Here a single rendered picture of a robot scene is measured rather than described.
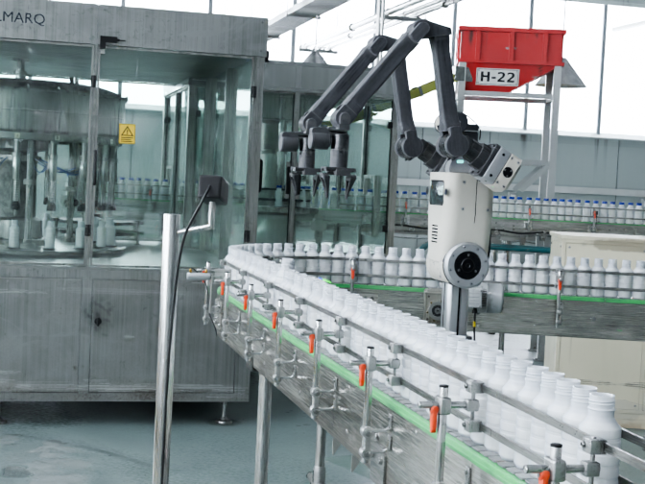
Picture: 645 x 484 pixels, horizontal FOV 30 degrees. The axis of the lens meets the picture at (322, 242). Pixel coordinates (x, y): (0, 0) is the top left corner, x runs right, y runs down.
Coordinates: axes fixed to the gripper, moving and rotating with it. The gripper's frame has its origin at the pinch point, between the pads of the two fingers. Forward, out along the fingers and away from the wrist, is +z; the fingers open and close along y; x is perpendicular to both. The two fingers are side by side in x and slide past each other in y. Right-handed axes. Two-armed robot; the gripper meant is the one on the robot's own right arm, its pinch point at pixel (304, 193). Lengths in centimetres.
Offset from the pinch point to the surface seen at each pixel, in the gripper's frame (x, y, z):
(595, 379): -263, -254, 112
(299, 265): -96, -22, 33
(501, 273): -75, -108, 32
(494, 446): 224, 18, 37
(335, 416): 132, 21, 51
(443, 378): 199, 19, 30
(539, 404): 241, 18, 26
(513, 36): -538, -302, -129
